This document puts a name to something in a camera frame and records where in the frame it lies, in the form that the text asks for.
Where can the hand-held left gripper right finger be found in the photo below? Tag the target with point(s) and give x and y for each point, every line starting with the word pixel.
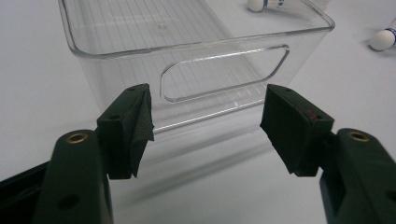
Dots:
pixel 295 130

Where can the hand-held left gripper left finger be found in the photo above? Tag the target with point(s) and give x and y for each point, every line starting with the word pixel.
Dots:
pixel 121 140

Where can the clear plastic container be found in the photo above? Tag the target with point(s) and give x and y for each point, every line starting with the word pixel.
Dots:
pixel 218 46

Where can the white feather shuttlecock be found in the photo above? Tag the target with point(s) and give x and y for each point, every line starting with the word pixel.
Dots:
pixel 381 40
pixel 255 4

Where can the white table cover sheet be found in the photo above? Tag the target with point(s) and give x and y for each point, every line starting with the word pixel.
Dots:
pixel 37 77

